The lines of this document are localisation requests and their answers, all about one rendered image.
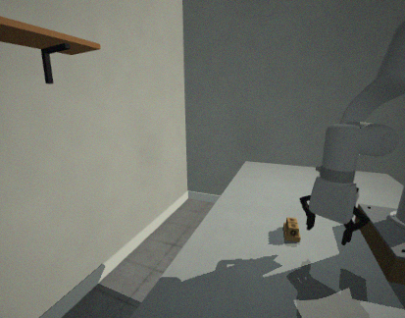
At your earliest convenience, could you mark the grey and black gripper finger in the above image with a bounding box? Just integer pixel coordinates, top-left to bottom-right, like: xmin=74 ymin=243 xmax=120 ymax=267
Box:
xmin=341 ymin=207 xmax=370 ymax=245
xmin=300 ymin=195 xmax=316 ymax=231

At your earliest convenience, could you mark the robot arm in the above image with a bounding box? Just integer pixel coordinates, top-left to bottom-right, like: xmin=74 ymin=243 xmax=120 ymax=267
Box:
xmin=316 ymin=21 xmax=405 ymax=229

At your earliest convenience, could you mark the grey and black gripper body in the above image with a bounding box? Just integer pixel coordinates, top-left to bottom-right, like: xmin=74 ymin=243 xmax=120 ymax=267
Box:
xmin=309 ymin=176 xmax=357 ymax=224

